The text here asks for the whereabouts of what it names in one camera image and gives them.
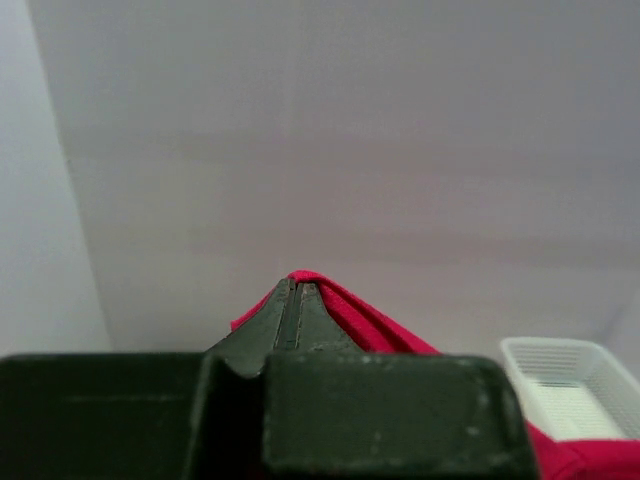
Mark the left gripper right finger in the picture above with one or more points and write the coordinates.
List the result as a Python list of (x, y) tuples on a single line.
[(317, 331)]

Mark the white plastic basket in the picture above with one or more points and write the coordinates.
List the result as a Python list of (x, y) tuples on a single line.
[(572, 389)]

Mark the red t-shirt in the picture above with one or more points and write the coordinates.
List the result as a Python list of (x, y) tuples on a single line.
[(376, 332)]

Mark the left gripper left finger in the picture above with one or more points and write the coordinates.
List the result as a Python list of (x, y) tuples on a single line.
[(254, 336)]

